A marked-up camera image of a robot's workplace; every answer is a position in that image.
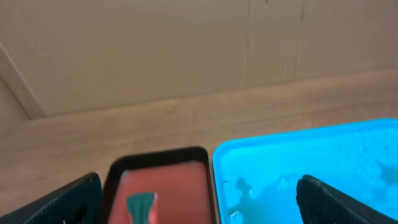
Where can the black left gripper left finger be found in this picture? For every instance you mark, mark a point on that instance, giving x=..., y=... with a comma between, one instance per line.
x=77, y=202

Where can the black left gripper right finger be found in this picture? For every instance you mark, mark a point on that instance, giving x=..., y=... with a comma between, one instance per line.
x=320, y=203

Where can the teal plastic tray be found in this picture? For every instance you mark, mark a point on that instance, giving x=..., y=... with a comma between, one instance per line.
x=256, y=178

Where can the black tray with red liquid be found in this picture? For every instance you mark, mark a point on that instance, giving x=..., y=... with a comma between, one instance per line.
x=179, y=179

